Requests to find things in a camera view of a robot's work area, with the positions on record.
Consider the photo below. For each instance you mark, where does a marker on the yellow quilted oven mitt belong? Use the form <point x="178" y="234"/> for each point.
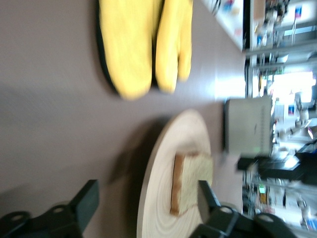
<point x="171" y="49"/>
<point x="128" y="49"/>

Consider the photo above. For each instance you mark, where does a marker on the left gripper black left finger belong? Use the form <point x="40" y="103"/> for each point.
<point x="84" y="205"/>

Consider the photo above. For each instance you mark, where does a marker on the slice of bread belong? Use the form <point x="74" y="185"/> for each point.
<point x="195" y="171"/>

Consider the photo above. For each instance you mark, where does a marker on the round wooden plate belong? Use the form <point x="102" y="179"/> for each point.
<point x="178" y="134"/>

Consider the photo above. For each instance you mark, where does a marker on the chrome two-slot toaster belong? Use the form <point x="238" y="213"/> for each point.
<point x="242" y="124"/>

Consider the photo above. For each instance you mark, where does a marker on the background storage shelving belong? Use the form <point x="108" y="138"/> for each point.
<point x="284" y="37"/>

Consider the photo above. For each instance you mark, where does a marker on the white side table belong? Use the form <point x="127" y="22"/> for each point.
<point x="230" y="22"/>

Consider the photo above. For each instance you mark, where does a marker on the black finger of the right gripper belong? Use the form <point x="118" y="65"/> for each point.
<point x="277" y="172"/>

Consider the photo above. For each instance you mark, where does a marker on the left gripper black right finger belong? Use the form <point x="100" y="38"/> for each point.
<point x="208" y="208"/>

